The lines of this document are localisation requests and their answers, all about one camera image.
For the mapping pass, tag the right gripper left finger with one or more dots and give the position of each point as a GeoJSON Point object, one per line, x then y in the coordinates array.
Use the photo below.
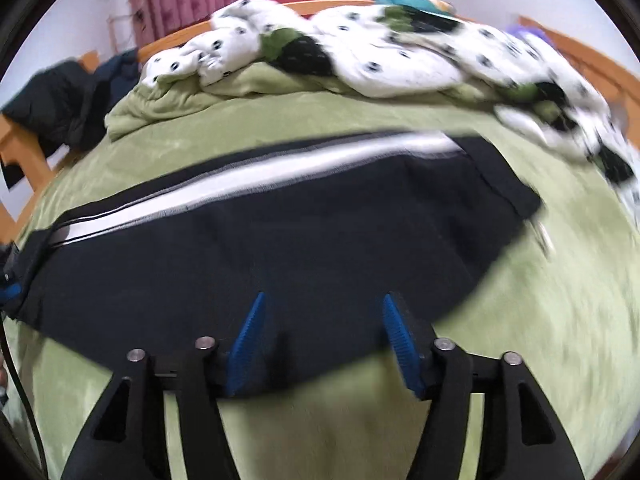
{"type": "Point", "coordinates": [124, 436]}

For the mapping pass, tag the black pants with white stripe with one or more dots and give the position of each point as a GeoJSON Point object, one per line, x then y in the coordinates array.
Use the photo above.
{"type": "Point", "coordinates": [325, 228]}

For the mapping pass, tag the green fleece blanket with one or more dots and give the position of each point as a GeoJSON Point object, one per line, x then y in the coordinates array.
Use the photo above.
{"type": "Point", "coordinates": [564, 294]}

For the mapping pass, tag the white floral quilt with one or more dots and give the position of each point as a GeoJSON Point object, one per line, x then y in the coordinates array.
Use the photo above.
{"type": "Point", "coordinates": [383, 51]}

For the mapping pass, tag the purple cloth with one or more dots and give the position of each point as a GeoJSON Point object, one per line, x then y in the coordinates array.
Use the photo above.
{"type": "Point", "coordinates": [522, 32]}

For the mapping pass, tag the teal patterned pillow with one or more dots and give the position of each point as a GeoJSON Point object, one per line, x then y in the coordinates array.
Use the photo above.
{"type": "Point", "coordinates": [434, 6]}

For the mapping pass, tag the wooden bed frame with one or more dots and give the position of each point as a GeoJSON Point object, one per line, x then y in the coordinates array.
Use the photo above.
{"type": "Point", "coordinates": [20, 146]}

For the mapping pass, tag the black jacket on bed frame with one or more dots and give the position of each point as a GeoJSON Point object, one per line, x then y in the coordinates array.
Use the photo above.
{"type": "Point", "coordinates": [63, 105]}

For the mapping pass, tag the navy garment on frame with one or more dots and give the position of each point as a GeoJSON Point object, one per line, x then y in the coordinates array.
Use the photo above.
{"type": "Point", "coordinates": [120, 73]}

